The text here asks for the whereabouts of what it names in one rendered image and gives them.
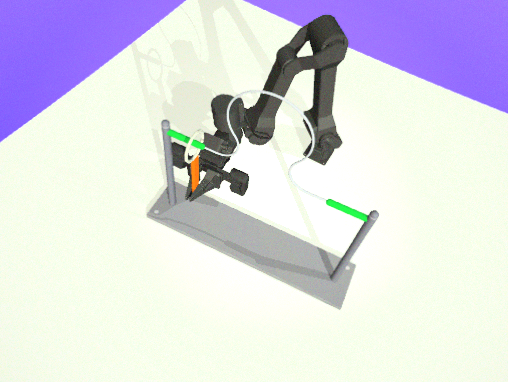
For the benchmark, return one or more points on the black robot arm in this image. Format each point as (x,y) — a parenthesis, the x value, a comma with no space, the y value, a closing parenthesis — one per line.
(329,44)

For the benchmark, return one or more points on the orange handle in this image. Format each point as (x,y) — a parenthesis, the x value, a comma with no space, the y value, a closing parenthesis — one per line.
(195,159)

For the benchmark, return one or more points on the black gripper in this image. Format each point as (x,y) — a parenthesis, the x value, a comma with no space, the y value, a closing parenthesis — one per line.
(214,173)

